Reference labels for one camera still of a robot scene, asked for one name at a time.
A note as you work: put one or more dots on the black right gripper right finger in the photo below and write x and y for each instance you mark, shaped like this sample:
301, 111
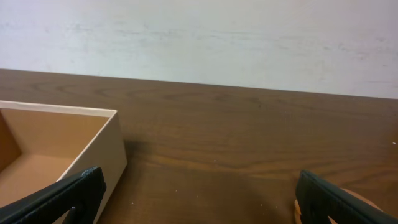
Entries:
321, 202

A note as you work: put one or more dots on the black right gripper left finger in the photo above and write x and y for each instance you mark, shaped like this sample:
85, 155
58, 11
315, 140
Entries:
78, 197

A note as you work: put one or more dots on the brown plush capybara toy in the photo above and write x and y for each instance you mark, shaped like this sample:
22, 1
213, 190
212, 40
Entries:
297, 212

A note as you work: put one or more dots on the white cardboard box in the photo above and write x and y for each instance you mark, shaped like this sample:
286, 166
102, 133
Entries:
55, 142

